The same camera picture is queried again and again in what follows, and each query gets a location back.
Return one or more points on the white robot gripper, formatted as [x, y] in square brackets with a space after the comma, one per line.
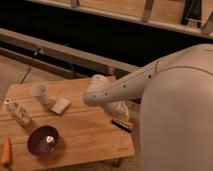
[118, 110]

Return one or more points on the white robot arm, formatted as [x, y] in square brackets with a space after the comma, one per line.
[176, 109]

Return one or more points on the beige sponge block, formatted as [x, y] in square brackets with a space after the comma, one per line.
[60, 105]

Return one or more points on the white paper cup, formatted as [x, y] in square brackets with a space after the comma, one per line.
[40, 92]

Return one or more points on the purple bowl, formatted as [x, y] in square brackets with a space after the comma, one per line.
[43, 140]

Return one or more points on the orange carrot toy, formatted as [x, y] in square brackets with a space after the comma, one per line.
[6, 156]

